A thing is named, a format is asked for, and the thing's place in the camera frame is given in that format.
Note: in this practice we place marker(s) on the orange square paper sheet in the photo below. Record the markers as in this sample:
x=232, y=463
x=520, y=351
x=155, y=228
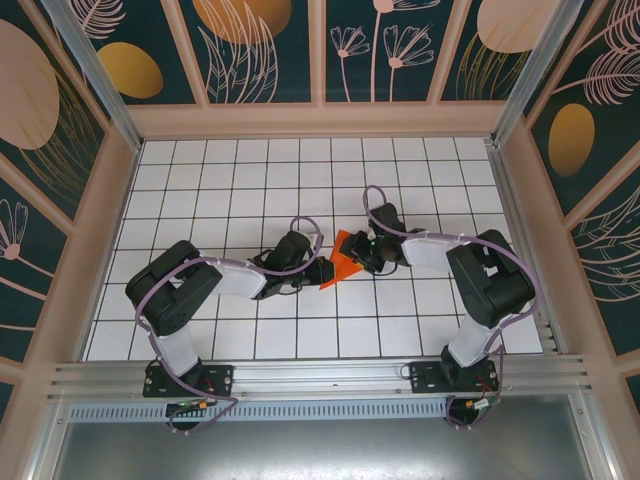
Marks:
x=342, y=272

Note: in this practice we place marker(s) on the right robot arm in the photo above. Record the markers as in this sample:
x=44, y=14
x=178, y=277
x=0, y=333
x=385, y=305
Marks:
x=495, y=285

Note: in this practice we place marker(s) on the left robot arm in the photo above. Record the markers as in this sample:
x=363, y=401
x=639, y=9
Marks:
x=165, y=295

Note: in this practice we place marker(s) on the grey metal sheet panel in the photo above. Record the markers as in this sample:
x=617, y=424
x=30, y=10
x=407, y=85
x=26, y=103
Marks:
x=320, y=450

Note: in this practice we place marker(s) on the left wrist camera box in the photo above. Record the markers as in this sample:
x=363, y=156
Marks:
x=315, y=239

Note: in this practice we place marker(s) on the long aluminium mounting rail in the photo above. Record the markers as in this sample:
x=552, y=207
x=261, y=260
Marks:
x=320, y=375

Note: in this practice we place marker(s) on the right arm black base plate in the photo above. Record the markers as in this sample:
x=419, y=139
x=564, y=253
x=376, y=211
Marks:
x=430, y=377

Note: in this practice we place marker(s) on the aluminium side rail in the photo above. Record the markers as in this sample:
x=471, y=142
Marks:
x=525, y=210

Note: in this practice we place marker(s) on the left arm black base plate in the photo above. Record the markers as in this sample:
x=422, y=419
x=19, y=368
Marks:
x=215, y=380

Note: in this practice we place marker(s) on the aluminium corner post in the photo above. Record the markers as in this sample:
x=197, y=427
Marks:
x=95, y=75
x=535, y=65

